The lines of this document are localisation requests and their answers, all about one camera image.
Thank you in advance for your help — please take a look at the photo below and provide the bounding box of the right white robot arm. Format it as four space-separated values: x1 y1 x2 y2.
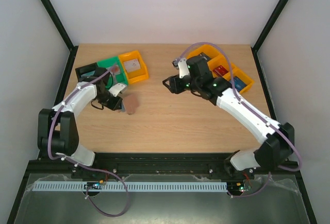
162 56 294 179

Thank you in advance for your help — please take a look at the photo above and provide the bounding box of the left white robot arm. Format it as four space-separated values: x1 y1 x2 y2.
37 66 127 166

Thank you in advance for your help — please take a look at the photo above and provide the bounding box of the red patterned card stack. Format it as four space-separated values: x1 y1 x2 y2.
108 63 121 76

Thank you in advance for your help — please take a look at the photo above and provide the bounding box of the teal card stack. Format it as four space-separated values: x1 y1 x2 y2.
81 71 95 77

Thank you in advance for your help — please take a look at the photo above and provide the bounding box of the dark grey card stack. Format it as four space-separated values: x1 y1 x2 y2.
199 52 211 62

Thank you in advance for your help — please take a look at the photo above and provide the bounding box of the beige card stack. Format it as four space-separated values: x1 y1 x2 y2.
123 58 141 73

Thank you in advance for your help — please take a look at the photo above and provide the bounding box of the yellow bin with red cards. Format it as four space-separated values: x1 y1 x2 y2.
207 55 230 81

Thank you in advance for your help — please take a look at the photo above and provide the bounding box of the yellow bin with dark cards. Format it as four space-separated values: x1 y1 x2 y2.
186 44 221 67

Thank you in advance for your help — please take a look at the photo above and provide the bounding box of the blue card stack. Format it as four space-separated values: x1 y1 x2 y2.
234 76 246 92

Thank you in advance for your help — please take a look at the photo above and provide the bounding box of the yellow bin with blue cards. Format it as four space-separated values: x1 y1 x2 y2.
233 68 255 94

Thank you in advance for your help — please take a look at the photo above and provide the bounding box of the green bin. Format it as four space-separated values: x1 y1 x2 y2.
96 56 128 89

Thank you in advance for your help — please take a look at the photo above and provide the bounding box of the left yellow bin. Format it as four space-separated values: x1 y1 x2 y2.
119 50 149 84

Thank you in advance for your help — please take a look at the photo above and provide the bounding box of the black bin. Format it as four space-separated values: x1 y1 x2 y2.
75 63 98 80

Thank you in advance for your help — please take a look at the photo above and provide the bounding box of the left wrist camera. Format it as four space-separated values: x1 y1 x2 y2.
108 83 127 97

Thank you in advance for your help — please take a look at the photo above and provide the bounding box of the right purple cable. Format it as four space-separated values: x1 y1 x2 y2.
177 41 303 199

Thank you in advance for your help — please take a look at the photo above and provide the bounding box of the purple cable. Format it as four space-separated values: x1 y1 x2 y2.
46 67 130 218
177 41 303 199

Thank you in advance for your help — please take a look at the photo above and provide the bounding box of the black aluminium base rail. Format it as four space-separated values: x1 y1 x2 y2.
28 152 256 181

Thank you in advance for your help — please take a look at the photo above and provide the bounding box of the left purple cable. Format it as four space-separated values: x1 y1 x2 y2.
46 67 130 218

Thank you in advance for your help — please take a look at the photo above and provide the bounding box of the white slotted cable duct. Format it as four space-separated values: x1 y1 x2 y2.
31 181 227 193

